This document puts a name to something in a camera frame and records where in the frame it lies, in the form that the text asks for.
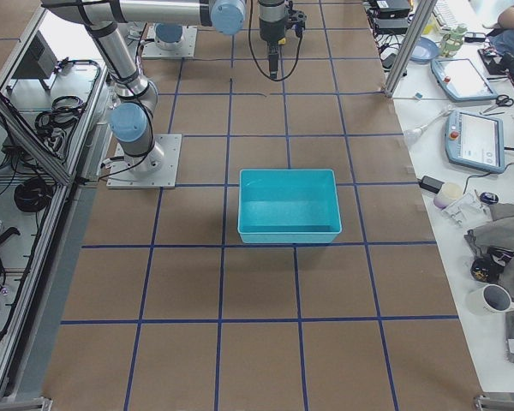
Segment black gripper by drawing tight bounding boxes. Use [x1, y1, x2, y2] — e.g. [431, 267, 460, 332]
[258, 0, 288, 80]

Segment white mug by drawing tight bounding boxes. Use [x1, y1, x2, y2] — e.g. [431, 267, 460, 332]
[465, 284, 514, 316]

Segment white purple cup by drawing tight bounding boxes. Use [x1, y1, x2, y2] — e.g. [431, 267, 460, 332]
[433, 182, 463, 209]

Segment teach pendant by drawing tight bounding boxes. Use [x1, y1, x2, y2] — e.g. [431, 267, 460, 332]
[430, 58, 498, 102]
[444, 110, 506, 174]

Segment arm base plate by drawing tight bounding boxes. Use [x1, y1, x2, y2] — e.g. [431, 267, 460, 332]
[142, 23, 197, 59]
[106, 134, 182, 189]

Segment aluminium frame post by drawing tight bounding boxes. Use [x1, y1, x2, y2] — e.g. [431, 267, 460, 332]
[383, 0, 437, 98]

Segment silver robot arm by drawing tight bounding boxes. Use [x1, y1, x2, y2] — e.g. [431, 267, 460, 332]
[154, 23, 184, 51]
[41, 1, 255, 176]

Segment black round object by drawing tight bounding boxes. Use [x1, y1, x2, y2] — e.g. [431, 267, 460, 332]
[470, 257, 504, 283]

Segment teach pendant far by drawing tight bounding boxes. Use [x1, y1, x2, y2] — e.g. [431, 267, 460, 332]
[430, 58, 498, 102]

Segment black power adapter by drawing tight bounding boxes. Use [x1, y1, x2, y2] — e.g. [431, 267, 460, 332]
[418, 176, 445, 194]

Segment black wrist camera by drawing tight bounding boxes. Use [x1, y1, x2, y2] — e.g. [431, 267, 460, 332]
[286, 9, 307, 39]

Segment white light bulb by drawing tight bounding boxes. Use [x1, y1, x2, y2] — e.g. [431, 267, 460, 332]
[403, 127, 424, 148]

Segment black scissors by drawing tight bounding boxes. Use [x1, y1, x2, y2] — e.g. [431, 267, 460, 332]
[480, 94, 514, 116]

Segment teach pendant near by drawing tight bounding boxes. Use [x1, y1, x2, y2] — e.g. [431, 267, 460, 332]
[444, 110, 506, 174]

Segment green mug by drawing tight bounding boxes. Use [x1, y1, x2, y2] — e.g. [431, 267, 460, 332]
[439, 24, 467, 58]

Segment turquoise plastic bin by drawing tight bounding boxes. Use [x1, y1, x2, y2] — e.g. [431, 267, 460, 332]
[237, 169, 343, 244]

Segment blue plate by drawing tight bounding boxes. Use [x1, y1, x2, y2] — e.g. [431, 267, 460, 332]
[410, 37, 439, 64]

